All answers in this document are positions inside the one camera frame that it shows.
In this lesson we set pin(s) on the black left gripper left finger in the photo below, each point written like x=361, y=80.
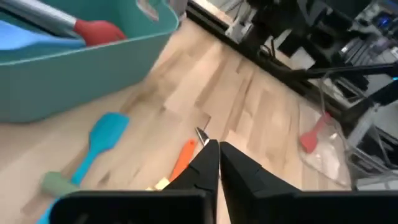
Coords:
x=140, y=208

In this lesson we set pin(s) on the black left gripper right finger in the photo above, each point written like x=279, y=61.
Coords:
x=295, y=208

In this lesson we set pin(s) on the orange silicone spatula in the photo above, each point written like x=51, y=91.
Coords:
x=185, y=158

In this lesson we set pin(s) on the red silicone spatula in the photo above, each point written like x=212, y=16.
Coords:
x=311, y=141

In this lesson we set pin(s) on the blue silicone spatula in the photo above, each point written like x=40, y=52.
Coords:
x=107, y=132

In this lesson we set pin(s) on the light blue spoon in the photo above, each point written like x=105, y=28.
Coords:
x=25, y=39

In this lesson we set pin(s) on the clear plastic rectangular container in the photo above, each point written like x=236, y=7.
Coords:
x=326, y=161

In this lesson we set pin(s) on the teal plastic bin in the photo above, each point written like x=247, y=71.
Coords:
x=77, y=81

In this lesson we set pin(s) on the black stand bar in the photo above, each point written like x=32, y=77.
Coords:
x=342, y=71

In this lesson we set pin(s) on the black metal table frame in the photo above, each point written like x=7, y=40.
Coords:
x=248, y=51

